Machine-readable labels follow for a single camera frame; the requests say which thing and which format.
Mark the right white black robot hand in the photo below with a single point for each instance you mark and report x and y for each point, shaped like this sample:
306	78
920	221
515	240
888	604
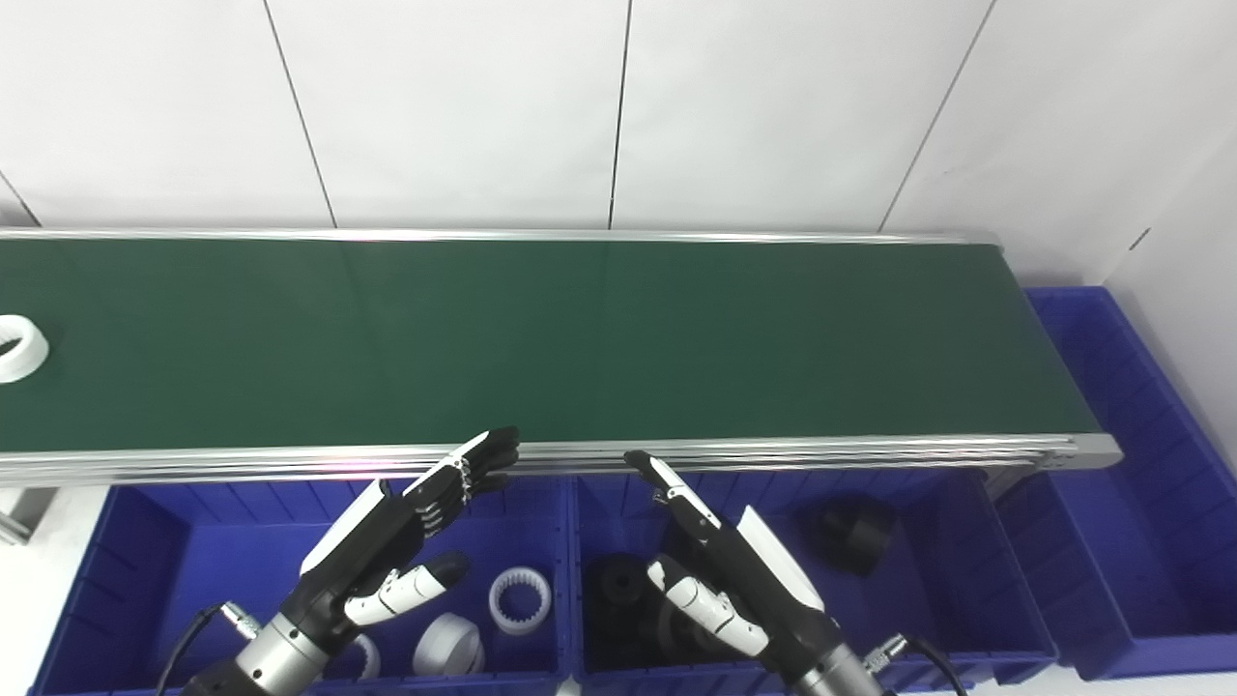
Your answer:
763	570

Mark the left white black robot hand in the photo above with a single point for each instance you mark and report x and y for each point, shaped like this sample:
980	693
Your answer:
382	527

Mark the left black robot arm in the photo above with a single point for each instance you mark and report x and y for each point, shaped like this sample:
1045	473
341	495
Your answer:
275	657

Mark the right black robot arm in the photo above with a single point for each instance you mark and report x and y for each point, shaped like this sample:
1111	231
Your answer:
836	675

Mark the black cylinder part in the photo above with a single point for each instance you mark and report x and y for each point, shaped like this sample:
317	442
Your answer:
850	536

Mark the black disc part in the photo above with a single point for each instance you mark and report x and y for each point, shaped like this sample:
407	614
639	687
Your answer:
676	633

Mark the white cylinder part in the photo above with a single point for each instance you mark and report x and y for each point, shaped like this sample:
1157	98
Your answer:
449	646

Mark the green conveyor belt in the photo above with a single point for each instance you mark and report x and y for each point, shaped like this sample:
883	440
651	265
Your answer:
676	454
580	338

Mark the black gear part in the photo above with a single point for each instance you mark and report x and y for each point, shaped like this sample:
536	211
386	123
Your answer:
618	585

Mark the blue bin with white parts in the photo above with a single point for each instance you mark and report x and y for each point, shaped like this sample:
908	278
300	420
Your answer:
222	570

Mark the blue bin with black parts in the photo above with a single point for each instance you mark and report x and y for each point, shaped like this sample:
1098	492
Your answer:
928	599

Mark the aluminium conveyor support leg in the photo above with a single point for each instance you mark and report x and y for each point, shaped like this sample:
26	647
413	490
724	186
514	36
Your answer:
24	512

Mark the empty blue bin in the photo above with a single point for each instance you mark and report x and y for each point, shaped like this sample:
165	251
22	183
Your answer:
1140	541

